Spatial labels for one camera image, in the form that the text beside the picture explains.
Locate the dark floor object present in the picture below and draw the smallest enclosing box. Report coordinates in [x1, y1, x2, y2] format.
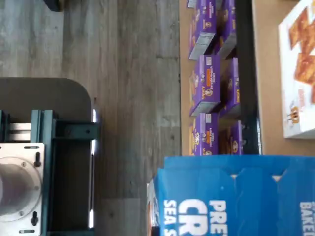
[43, 0, 63, 12]

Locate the aluminium robot mounting plate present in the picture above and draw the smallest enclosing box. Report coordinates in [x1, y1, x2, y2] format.
[0, 142, 46, 234]

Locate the black metal shelving frame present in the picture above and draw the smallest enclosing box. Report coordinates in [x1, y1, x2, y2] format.
[235, 0, 262, 157]

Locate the teal metal base frame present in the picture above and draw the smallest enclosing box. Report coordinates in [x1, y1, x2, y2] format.
[0, 109, 101, 236]

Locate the blue white pretzel crackers box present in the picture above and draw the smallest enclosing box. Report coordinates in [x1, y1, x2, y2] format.
[147, 155, 315, 236]

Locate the orange cheddar pretzel crackers box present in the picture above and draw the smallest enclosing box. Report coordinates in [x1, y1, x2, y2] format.
[278, 0, 315, 140]

